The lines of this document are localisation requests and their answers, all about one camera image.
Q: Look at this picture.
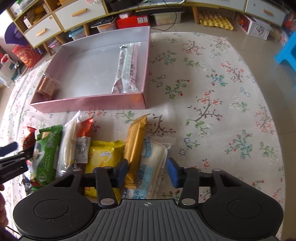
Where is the yellow snack packet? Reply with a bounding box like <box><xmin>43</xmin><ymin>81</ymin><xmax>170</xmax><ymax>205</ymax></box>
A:
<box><xmin>85</xmin><ymin>140</ymin><xmax>125</xmax><ymax>203</ymax></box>

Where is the clear white bread packet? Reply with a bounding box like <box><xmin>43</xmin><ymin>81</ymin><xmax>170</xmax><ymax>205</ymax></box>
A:
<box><xmin>122</xmin><ymin>136</ymin><xmax>176</xmax><ymax>199</ymax></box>

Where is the red white snack packet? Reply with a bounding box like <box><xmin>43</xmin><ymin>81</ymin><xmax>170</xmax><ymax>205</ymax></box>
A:
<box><xmin>22</xmin><ymin>126</ymin><xmax>36</xmax><ymax>150</ymax></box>

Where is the gold snack bar packet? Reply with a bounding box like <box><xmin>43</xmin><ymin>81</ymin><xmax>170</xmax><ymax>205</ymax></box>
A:
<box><xmin>124</xmin><ymin>115</ymin><xmax>147</xmax><ymax>189</ymax></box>

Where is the green snack packet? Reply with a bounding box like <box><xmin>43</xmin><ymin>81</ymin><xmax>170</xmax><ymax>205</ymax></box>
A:
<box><xmin>30</xmin><ymin>125</ymin><xmax>63</xmax><ymax>190</ymax></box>

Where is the orange print snack packet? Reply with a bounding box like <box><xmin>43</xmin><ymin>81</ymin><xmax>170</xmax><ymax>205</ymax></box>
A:
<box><xmin>73</xmin><ymin>118</ymin><xmax>93</xmax><ymax>171</ymax></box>

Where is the white sandwich cake packet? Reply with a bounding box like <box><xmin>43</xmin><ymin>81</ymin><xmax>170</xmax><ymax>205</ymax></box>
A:
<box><xmin>56</xmin><ymin>111</ymin><xmax>81</xmax><ymax>178</ymax></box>

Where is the clear cracker packet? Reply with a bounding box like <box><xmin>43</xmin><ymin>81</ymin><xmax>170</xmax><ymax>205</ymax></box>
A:
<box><xmin>36</xmin><ymin>75</ymin><xmax>60</xmax><ymax>101</ymax></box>

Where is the pink snack packet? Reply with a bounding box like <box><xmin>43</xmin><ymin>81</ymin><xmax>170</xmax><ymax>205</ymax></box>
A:
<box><xmin>111</xmin><ymin>42</ymin><xmax>141</xmax><ymax>94</ymax></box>

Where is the floral cloth mat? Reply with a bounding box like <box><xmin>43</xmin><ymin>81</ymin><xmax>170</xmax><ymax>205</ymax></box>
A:
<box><xmin>0</xmin><ymin>32</ymin><xmax>286</xmax><ymax>239</ymax></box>

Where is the pink cardboard box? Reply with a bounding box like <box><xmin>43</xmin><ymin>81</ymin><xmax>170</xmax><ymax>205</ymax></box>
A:
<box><xmin>31</xmin><ymin>27</ymin><xmax>150</xmax><ymax>113</ymax></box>

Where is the white shopping bag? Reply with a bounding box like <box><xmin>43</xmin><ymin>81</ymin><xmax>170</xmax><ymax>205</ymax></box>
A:
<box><xmin>0</xmin><ymin>54</ymin><xmax>22</xmax><ymax>87</ymax></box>

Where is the red cylindrical drum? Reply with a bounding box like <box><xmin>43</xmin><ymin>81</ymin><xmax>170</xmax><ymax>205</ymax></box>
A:
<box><xmin>11</xmin><ymin>45</ymin><xmax>43</xmax><ymax>68</ymax></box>

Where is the wooden TV cabinet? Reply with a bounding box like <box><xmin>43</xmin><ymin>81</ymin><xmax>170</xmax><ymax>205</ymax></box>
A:
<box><xmin>1</xmin><ymin>1</ymin><xmax>287</xmax><ymax>53</ymax></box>

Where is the red storage box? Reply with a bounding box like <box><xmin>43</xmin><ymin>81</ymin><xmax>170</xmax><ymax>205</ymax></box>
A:
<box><xmin>116</xmin><ymin>15</ymin><xmax>149</xmax><ymax>29</ymax></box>

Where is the yellow egg tray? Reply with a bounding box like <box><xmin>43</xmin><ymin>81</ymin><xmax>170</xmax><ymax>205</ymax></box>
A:
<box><xmin>199</xmin><ymin>11</ymin><xmax>234</xmax><ymax>31</ymax></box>

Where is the blue plastic stool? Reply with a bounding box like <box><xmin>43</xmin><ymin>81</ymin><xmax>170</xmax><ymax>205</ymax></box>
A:
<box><xmin>274</xmin><ymin>32</ymin><xmax>296</xmax><ymax>71</ymax></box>

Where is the white decorated box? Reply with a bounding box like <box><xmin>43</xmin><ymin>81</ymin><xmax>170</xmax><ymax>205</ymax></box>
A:
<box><xmin>234</xmin><ymin>12</ymin><xmax>272</xmax><ymax>40</ymax></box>

